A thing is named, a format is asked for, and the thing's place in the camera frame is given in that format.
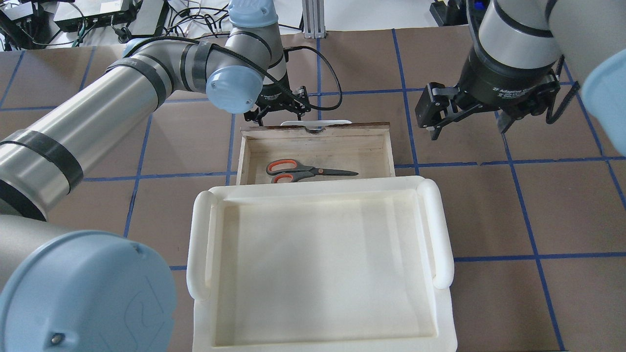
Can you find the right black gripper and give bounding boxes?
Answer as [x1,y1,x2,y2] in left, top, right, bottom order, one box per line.
[414,44,560,141]

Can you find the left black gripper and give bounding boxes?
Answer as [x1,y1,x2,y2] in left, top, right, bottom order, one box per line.
[244,83,312,123]

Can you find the grey orange scissors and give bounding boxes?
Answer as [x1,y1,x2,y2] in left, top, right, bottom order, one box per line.
[266,158,358,183]

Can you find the wooden drawer with white handle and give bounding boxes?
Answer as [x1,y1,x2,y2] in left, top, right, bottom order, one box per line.
[236,120,396,185]

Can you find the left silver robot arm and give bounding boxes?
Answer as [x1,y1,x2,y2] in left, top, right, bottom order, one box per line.
[1,0,307,352]

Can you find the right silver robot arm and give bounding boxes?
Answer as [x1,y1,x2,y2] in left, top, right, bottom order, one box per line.
[414,0,626,154]

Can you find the white plastic tray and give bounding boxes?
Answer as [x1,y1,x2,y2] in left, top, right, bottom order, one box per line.
[186,176,458,352]

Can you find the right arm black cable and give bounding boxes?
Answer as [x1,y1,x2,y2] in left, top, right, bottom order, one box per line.
[545,54,581,125]

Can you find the aluminium frame post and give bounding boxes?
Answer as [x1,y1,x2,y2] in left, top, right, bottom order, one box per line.
[302,0,327,39]

